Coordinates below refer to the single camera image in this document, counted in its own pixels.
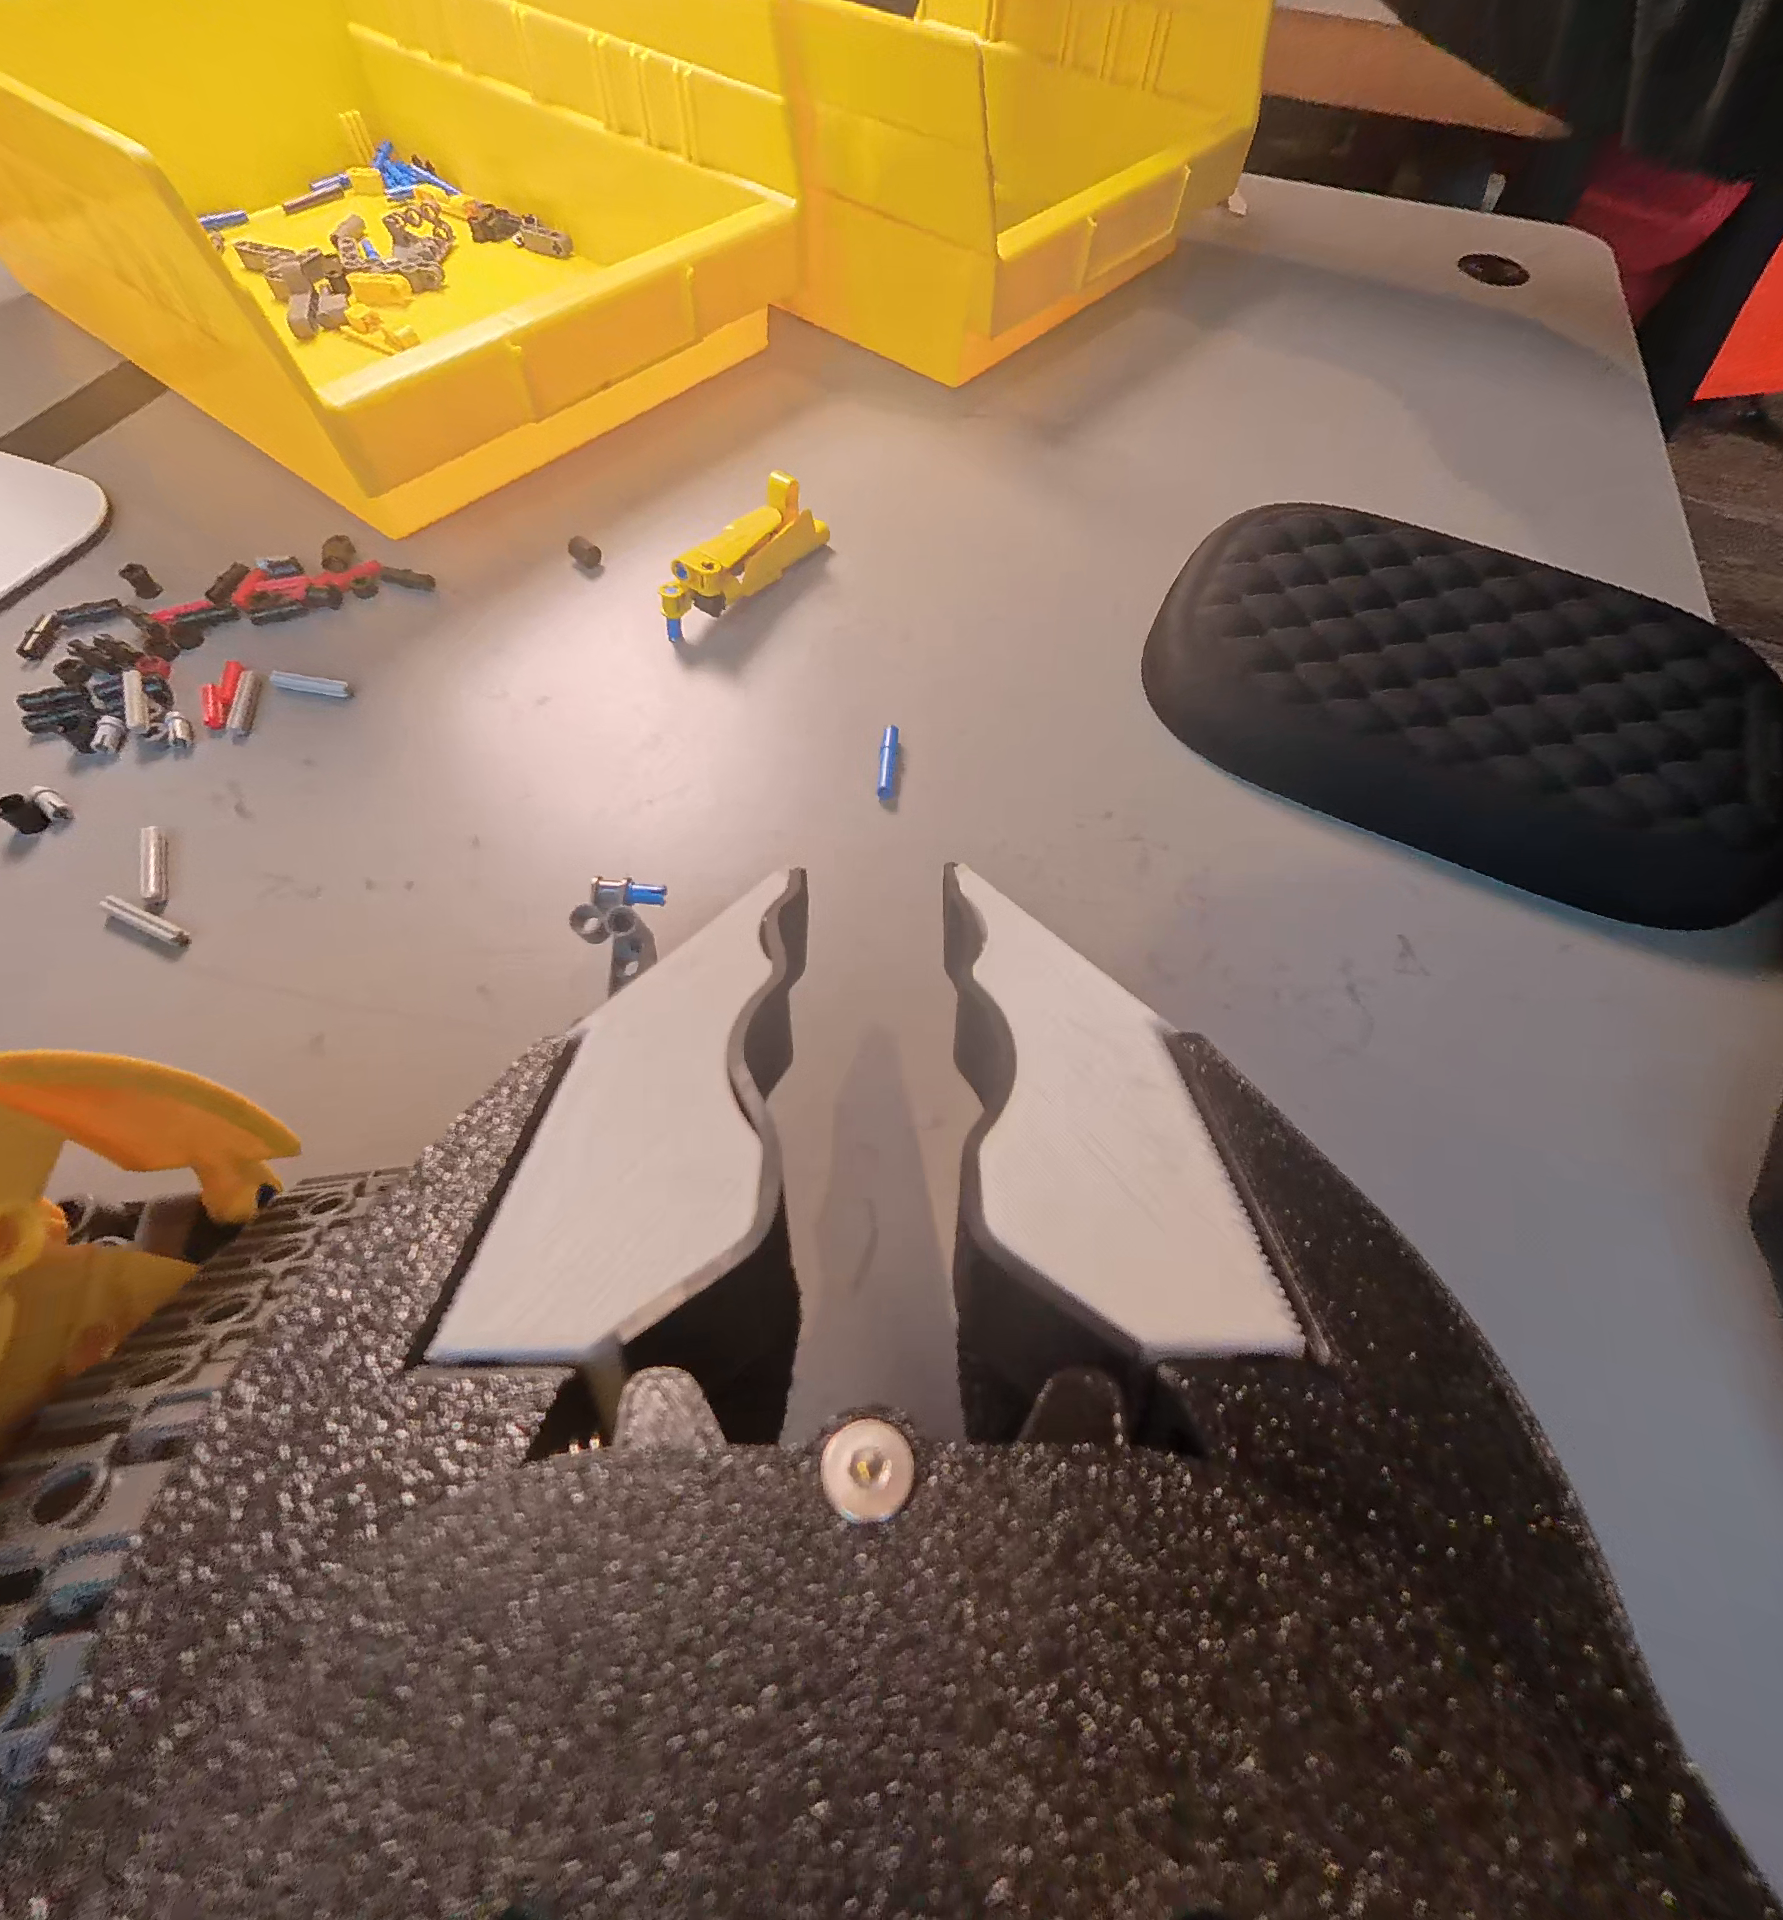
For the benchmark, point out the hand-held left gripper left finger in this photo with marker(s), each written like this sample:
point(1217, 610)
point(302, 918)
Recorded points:
point(608, 1201)

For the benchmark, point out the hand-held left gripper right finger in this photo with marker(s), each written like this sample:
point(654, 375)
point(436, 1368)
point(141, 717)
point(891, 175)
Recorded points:
point(1133, 1201)

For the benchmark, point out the grey bent beam piece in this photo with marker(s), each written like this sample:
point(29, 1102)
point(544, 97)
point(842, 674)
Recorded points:
point(623, 950)

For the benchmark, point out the blue axle pin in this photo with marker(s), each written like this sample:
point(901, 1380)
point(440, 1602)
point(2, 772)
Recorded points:
point(893, 760)

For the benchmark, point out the yellow toy tracked robot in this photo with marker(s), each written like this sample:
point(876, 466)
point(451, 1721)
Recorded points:
point(52, 1322)

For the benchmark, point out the large yellow bin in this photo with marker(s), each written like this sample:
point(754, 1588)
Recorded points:
point(563, 362)

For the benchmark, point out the grey desk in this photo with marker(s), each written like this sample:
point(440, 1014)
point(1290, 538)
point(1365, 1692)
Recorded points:
point(1133, 602)

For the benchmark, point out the black desk grommet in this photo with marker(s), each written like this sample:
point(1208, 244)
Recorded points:
point(1492, 272)

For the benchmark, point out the grey metal axle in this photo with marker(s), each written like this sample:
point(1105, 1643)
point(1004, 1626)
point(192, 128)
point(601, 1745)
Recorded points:
point(154, 870)
point(141, 921)

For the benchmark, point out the black dimpled cushion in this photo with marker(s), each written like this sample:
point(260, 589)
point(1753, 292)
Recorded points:
point(1492, 707)

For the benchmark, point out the small black piece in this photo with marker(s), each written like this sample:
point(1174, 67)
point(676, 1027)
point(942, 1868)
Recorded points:
point(582, 554)

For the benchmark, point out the small yellow block assembly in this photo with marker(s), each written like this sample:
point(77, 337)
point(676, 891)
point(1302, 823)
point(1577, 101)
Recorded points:
point(741, 557)

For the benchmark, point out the pile of small building pieces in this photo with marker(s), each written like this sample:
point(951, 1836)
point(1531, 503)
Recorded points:
point(174, 662)

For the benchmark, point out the red bag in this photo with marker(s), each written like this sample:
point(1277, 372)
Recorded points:
point(1658, 236)

